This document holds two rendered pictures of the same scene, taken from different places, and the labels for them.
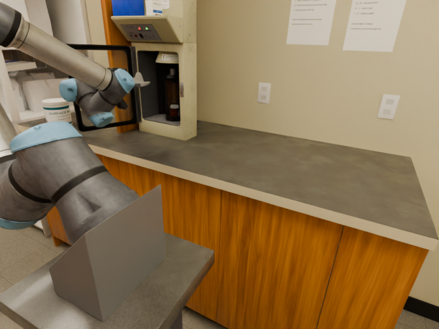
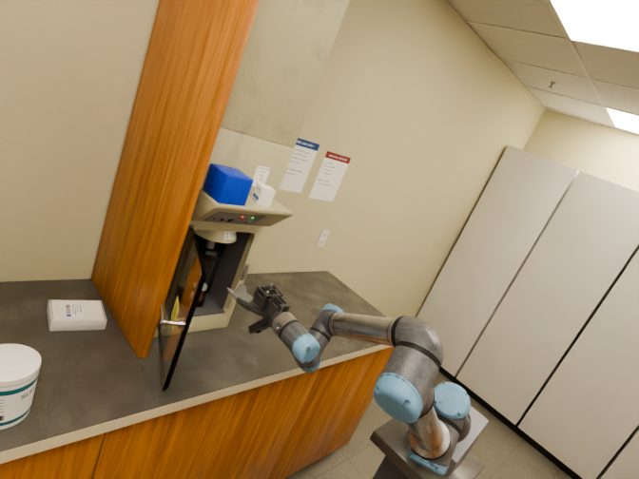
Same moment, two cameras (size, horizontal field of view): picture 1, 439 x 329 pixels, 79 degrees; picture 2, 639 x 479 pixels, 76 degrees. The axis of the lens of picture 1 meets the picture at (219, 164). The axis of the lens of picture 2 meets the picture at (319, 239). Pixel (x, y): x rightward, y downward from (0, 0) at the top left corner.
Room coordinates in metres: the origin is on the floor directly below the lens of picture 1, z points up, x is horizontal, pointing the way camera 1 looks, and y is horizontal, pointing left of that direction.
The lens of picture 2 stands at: (0.84, 1.58, 1.88)
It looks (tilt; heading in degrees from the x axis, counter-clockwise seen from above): 17 degrees down; 281
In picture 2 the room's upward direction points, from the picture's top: 23 degrees clockwise
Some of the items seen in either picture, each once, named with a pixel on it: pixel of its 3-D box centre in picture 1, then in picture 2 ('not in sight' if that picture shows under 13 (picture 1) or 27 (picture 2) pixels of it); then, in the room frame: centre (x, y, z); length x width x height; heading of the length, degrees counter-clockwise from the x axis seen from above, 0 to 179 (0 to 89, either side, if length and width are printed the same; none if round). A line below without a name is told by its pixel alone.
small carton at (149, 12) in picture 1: (153, 8); (263, 195); (1.33, 0.31, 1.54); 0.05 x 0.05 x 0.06; 48
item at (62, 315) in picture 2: not in sight; (76, 315); (1.70, 0.58, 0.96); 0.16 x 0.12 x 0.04; 54
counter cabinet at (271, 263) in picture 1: (195, 213); (189, 406); (1.38, 0.14, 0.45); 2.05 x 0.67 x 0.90; 63
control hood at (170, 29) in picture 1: (146, 29); (243, 215); (1.36, 0.35, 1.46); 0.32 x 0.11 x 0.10; 63
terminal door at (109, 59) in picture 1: (104, 88); (178, 305); (1.36, 0.58, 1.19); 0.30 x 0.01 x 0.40; 131
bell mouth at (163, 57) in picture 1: (172, 56); (215, 225); (1.49, 0.26, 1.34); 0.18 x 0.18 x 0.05
